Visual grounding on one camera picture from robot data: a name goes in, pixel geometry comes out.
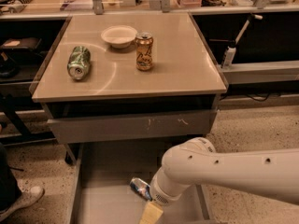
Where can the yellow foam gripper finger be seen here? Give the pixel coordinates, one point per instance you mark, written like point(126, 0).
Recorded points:
point(151, 213)

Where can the blue silver redbull can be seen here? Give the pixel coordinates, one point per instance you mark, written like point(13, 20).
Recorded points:
point(141, 187)

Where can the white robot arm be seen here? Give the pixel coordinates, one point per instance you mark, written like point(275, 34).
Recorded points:
point(268, 173)

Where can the open middle drawer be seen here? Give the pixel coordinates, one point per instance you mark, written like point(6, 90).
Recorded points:
point(103, 194)

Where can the top drawer front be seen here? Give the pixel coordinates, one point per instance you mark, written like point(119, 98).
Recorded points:
point(130, 127)

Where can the grey drawer cabinet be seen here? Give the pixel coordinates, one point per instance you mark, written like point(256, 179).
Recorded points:
point(183, 77)

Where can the crushed green soda can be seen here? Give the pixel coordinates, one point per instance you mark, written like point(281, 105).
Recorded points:
point(79, 63)

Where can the gold upright soda can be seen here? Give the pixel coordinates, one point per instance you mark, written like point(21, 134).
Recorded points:
point(144, 43)

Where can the white sneaker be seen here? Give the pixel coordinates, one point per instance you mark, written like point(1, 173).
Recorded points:
point(27, 198)

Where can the dark trouser leg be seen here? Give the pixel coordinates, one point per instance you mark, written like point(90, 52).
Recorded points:
point(9, 190)

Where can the white tube bottle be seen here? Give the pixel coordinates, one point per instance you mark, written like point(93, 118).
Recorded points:
point(228, 57)

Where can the white paper bowl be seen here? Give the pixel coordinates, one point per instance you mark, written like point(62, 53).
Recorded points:
point(120, 36)

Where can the white handled tool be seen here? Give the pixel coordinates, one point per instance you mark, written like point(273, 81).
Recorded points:
point(250, 18)

